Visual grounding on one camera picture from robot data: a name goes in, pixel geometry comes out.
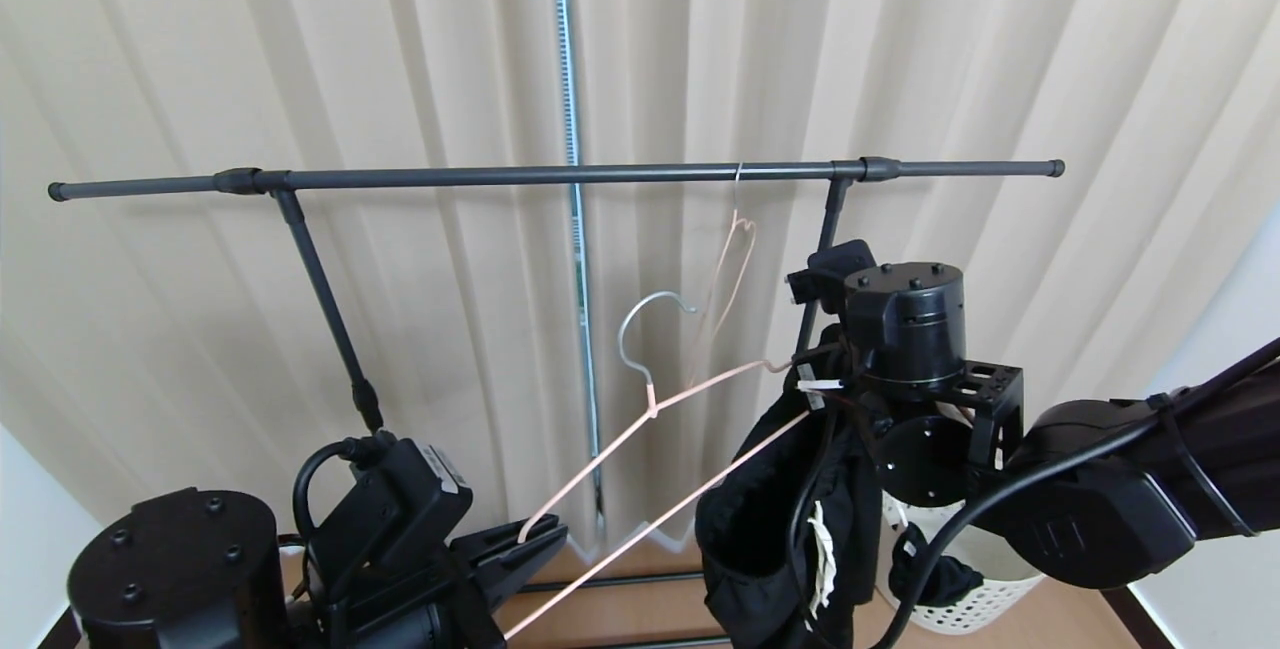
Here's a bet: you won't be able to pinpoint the black clothes rack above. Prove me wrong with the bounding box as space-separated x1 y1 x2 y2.
47 157 1067 649

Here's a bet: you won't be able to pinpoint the pink clothes hanger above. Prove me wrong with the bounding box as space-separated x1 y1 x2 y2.
503 291 813 642
683 162 759 392

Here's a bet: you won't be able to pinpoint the black shorts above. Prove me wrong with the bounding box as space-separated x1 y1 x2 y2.
694 324 883 649

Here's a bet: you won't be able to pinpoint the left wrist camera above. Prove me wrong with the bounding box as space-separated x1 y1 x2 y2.
300 434 476 595

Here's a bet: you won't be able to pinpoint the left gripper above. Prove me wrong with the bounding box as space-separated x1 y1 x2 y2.
320 521 569 649

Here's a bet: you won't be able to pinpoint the white laundry basket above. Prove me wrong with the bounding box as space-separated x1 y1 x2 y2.
878 489 1047 636

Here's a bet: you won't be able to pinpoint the black garment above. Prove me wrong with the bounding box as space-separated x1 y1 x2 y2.
888 524 986 610

